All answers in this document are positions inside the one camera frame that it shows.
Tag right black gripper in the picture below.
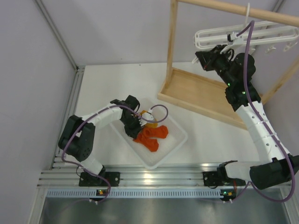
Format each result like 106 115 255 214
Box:
197 44 236 87

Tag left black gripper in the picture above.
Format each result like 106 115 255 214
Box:
121 114 145 139

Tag orange sock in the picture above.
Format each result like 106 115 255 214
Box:
133 133 159 152
142 126 169 139

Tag white clip hanger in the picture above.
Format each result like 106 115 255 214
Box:
193 4 299 54

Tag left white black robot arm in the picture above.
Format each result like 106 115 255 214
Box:
58 95 143 186

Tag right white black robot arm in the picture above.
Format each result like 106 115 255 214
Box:
195 45 299 190

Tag yellow sock upper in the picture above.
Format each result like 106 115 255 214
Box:
140 110 158 128

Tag wooden hanging rack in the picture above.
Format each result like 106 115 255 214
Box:
157 0 299 129

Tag white plastic tray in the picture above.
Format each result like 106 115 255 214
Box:
111 98 188 169

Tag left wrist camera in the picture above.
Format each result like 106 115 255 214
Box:
140 111 156 126

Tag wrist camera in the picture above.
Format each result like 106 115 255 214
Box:
227 32 244 46
140 111 156 126

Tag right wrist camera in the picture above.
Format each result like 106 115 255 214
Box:
227 32 244 46

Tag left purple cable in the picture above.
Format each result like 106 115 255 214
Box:
61 105 169 203

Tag purple cable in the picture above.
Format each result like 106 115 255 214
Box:
61 105 169 203
200 20 295 203

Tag aluminium corner frame post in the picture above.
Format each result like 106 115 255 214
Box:
35 0 79 70

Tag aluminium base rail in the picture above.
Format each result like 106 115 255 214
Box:
38 163 264 187

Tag slotted grey cable duct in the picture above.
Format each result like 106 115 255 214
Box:
46 189 224 198

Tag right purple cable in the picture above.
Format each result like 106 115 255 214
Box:
200 20 295 203

